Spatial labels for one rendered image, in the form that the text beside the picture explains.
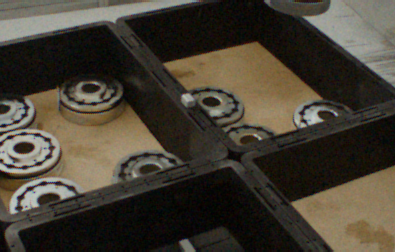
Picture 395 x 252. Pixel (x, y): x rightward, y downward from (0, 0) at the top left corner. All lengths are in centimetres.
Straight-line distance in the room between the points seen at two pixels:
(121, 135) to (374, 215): 39
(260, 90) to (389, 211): 33
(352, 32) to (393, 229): 81
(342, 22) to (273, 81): 54
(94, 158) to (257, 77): 35
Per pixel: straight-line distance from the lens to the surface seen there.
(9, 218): 84
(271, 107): 119
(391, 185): 108
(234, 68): 128
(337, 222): 99
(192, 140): 98
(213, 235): 95
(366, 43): 169
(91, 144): 109
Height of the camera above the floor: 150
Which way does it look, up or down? 36 degrees down
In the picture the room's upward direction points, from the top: 3 degrees clockwise
